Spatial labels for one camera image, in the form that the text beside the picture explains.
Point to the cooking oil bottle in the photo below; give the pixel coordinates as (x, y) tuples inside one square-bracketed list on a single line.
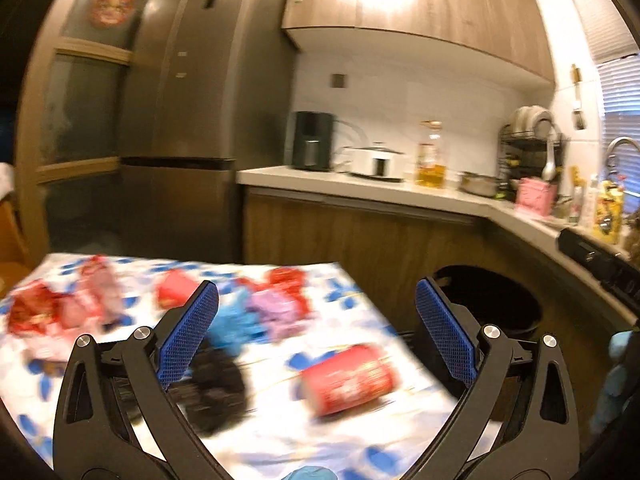
[(431, 160)]

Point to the blue floral tablecloth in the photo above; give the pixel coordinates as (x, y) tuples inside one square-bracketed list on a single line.
[(278, 434)]

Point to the black air fryer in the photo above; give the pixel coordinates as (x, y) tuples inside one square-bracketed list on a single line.
[(310, 141)]

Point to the hanging spatula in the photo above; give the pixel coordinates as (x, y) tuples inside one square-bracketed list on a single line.
[(578, 117)]

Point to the stainless steel refrigerator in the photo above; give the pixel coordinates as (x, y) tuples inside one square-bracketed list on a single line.
[(206, 96)]

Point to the purple plastic bag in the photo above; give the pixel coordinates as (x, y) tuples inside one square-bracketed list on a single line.
[(278, 314)]

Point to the red soda can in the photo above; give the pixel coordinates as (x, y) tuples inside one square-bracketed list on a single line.
[(352, 377)]

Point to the wooden lower cabinets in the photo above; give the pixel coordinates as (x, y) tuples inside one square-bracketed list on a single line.
[(386, 249)]

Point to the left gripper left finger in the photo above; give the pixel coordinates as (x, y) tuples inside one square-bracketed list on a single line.
[(93, 438)]

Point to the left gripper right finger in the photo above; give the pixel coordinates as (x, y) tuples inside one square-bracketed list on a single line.
[(517, 417)]

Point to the red white snack wrapper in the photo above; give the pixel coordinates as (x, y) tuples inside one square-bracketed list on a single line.
[(95, 300)]

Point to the pink utensil basket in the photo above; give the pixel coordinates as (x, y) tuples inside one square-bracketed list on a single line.
[(535, 197)]

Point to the wooden glass door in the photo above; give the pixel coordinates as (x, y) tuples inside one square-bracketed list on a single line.
[(69, 190)]

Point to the stainless steel bowl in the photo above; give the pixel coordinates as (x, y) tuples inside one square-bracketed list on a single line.
[(478, 184)]

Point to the white rice cooker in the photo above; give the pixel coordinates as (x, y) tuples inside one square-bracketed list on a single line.
[(376, 162)]

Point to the chrome kitchen faucet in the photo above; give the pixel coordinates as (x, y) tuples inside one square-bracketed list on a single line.
[(621, 158)]

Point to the grey wall socket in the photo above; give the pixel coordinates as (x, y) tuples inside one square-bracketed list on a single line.
[(338, 81)]

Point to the red paper cup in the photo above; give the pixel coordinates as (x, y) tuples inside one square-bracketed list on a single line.
[(174, 289)]

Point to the black plastic trash bag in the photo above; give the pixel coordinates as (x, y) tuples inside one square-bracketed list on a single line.
[(213, 396)]

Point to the window blinds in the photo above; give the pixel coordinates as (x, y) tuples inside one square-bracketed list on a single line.
[(616, 55)]

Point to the wooden upper cabinet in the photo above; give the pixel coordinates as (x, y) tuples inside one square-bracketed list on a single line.
[(499, 40)]

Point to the white ladle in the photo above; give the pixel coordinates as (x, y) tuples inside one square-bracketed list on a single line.
[(549, 170)]

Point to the black trash bin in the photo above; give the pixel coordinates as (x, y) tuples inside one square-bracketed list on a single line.
[(492, 298)]

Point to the red door decoration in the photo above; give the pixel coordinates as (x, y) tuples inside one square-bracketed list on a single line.
[(110, 13)]

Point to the black dish rack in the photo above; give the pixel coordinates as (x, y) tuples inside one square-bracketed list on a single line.
[(520, 156)]

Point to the yellow detergent bottle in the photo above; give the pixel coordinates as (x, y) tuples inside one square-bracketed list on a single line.
[(608, 218)]

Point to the blue rubber glove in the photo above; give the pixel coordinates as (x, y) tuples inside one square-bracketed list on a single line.
[(234, 325)]

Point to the white plastic bottle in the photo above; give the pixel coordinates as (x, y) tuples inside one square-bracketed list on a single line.
[(589, 202)]

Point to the red plastic bag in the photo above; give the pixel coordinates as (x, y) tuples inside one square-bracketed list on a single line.
[(286, 281)]

